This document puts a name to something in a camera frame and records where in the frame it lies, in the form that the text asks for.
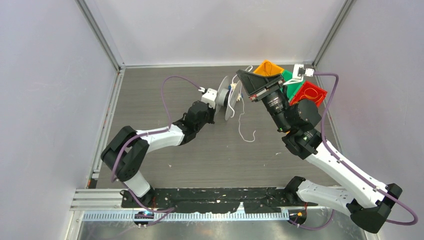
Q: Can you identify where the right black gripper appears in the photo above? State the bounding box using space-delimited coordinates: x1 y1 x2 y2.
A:
236 71 292 132

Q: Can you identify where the white cable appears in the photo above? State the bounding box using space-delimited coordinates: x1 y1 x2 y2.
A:
227 65 257 143

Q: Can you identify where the clear plastic cable spool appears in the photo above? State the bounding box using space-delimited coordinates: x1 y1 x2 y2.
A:
215 76 237 121

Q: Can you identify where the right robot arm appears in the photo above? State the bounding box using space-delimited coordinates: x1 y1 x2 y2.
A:
236 70 402 234

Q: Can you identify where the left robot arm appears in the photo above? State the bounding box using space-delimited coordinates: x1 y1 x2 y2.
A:
100 100 216 207

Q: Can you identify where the beige blue connector block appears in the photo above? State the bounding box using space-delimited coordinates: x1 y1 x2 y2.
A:
228 81 243 102

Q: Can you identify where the orange plastic bin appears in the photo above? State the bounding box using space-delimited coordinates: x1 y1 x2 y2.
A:
253 60 285 77

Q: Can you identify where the green plastic bin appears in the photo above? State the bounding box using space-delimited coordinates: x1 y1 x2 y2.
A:
281 69 305 101

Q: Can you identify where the red plastic bin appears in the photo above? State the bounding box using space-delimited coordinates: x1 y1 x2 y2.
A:
289 81 328 107

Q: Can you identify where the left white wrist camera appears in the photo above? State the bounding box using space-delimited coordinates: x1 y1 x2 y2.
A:
198 87 218 109

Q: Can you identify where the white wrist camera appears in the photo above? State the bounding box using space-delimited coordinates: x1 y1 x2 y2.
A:
282 64 315 86
198 87 218 109

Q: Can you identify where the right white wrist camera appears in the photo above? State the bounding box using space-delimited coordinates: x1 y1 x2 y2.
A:
282 64 315 86

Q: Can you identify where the yellow cable in red bin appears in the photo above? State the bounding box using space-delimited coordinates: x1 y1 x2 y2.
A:
299 91 324 104

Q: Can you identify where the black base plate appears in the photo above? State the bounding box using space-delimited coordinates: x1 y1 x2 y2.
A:
120 187 305 214

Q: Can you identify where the slotted cable duct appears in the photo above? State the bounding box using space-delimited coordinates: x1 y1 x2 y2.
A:
82 209 289 222

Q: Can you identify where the aluminium rail frame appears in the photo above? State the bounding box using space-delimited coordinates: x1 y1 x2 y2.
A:
70 189 123 211

